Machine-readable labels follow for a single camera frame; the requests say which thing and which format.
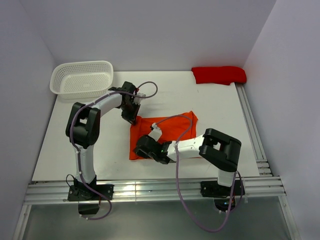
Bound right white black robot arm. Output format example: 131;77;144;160
133;127;242;195

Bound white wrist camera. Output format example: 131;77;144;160
133;88;147;105
148;123;163;142

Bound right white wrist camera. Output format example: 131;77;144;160
148;123;163;142

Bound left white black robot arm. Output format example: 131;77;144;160
65;81;140;200

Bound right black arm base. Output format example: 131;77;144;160
200;180;246;212

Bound aluminium front rail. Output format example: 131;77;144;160
23;176;286;205

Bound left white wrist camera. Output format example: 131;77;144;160
133;88;147;105

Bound orange t-shirt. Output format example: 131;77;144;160
129;111;198;161

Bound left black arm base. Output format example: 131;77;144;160
67;184;114;216

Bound aluminium rail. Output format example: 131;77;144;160
235;83;274;177
23;176;286;205

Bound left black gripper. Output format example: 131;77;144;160
119;100;140;125

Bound aluminium right side rail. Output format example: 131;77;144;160
235;83;274;177

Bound white perforated plastic basket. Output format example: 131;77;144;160
49;60;114;100

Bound red rolled t-shirt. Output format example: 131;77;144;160
191;66;247;86

